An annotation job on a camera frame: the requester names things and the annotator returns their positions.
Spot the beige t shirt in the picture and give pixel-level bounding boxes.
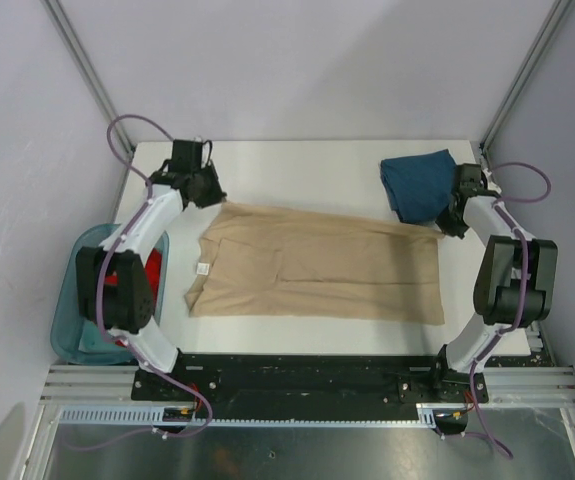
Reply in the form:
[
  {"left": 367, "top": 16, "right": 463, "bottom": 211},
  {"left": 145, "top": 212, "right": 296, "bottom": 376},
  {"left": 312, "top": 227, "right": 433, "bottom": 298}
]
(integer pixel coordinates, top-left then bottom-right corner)
[{"left": 185, "top": 202, "right": 444, "bottom": 326}]

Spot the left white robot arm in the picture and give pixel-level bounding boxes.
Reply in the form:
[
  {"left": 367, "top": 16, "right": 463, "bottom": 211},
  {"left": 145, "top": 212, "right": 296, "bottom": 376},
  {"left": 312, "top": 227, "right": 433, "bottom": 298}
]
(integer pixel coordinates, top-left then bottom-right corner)
[{"left": 76, "top": 160, "right": 226, "bottom": 400}]

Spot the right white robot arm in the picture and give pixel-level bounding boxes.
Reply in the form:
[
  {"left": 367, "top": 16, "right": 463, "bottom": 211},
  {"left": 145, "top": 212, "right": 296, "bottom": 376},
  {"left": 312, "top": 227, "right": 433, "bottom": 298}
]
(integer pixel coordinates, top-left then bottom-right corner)
[{"left": 428, "top": 191, "right": 558, "bottom": 401}]

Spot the folded blue t shirt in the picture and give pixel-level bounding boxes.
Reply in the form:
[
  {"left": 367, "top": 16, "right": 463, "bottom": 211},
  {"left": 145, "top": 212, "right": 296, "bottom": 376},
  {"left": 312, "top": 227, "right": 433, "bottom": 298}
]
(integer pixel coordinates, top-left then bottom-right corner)
[{"left": 379, "top": 149, "right": 456, "bottom": 225}]

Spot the red t shirt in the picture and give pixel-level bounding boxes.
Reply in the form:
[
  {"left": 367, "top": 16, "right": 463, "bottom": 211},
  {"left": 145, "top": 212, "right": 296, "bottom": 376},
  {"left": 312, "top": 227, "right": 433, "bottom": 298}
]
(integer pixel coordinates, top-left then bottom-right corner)
[{"left": 104, "top": 248, "right": 163, "bottom": 310}]

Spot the teal plastic bin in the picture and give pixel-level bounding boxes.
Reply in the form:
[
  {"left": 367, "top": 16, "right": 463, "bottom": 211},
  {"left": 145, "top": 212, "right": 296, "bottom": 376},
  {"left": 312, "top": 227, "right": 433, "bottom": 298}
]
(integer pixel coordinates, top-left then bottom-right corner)
[{"left": 48, "top": 222, "right": 171, "bottom": 366}]

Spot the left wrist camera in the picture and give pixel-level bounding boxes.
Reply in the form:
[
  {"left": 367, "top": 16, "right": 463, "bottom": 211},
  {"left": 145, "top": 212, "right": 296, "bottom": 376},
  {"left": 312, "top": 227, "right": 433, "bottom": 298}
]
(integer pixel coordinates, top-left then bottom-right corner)
[{"left": 171, "top": 139, "right": 213, "bottom": 164}]

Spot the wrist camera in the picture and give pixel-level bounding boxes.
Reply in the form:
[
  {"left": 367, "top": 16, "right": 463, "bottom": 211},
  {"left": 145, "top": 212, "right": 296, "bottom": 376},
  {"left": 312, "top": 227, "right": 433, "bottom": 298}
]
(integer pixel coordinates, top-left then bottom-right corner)
[
  {"left": 171, "top": 139, "right": 213, "bottom": 164},
  {"left": 452, "top": 164, "right": 488, "bottom": 192}
]

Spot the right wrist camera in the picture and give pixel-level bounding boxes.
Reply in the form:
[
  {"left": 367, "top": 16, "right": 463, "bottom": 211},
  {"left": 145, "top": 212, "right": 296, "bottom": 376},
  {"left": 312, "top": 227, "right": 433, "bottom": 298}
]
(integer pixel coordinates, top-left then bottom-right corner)
[{"left": 452, "top": 164, "right": 488, "bottom": 192}]

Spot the white cable duct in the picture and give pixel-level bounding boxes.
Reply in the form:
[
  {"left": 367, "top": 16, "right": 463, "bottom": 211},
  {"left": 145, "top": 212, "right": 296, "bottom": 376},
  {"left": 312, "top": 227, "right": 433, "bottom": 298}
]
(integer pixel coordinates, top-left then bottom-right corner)
[{"left": 56, "top": 402, "right": 443, "bottom": 427}]

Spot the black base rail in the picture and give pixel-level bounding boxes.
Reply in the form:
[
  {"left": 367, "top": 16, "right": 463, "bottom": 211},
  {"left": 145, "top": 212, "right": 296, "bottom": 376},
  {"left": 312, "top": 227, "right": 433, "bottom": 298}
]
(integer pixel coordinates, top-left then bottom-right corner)
[{"left": 131, "top": 354, "right": 489, "bottom": 422}]

